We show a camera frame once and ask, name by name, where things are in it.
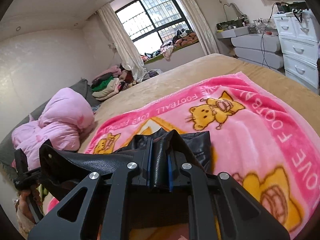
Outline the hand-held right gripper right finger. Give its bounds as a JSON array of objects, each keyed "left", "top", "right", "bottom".
[{"left": 168, "top": 152, "right": 291, "bottom": 240}]

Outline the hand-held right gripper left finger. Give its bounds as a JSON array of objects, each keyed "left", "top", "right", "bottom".
[{"left": 27, "top": 137, "right": 154, "bottom": 240}]

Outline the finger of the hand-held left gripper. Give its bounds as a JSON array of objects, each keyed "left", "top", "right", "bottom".
[{"left": 28, "top": 169, "right": 43, "bottom": 188}]

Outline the black leather jacket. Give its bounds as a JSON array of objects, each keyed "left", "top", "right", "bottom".
[{"left": 39, "top": 129, "right": 213, "bottom": 202}]

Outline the person's left forearm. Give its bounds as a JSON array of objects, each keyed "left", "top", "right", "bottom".
[{"left": 14, "top": 206, "right": 35, "bottom": 238}]

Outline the stack of folded clothes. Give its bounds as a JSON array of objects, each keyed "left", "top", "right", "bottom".
[{"left": 91, "top": 65, "right": 137, "bottom": 100}]

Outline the heap of mixed clothes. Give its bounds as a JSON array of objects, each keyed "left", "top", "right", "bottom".
[{"left": 142, "top": 29, "right": 199, "bottom": 62}]

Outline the person's left hand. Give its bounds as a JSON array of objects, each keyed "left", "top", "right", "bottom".
[{"left": 17, "top": 187, "right": 43, "bottom": 222}]

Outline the pink quilt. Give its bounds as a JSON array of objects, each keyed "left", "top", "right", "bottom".
[{"left": 11, "top": 87, "right": 96, "bottom": 172}]

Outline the pink cartoon printed blanket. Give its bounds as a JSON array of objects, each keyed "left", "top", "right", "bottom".
[{"left": 44, "top": 71, "right": 320, "bottom": 240}]

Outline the bed with beige sheet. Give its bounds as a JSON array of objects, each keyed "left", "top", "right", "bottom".
[{"left": 75, "top": 53, "right": 320, "bottom": 153}]

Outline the green window seat cushion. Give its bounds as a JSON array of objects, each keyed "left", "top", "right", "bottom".
[{"left": 145, "top": 40, "right": 200, "bottom": 63}]

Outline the cream curtain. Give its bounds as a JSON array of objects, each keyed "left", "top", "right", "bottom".
[
  {"left": 162, "top": 0, "right": 219, "bottom": 55},
  {"left": 97, "top": 4, "right": 147, "bottom": 82}
]

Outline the grey dressing table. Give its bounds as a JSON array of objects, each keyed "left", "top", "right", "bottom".
[{"left": 216, "top": 26, "right": 285, "bottom": 69}]

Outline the black framed window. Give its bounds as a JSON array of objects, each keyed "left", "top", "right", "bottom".
[{"left": 115, "top": 0, "right": 193, "bottom": 43}]

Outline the clutter of cosmetics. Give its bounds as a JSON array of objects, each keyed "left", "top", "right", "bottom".
[{"left": 216, "top": 16, "right": 278, "bottom": 34}]

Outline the wavy framed mirror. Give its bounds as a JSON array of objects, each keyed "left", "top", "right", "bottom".
[{"left": 223, "top": 3, "right": 244, "bottom": 22}]

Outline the white drawer cabinet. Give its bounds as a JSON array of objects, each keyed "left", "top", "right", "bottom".
[{"left": 272, "top": 11, "right": 320, "bottom": 88}]

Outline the black cable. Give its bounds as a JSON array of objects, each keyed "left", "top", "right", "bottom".
[{"left": 260, "top": 4, "right": 278, "bottom": 68}]

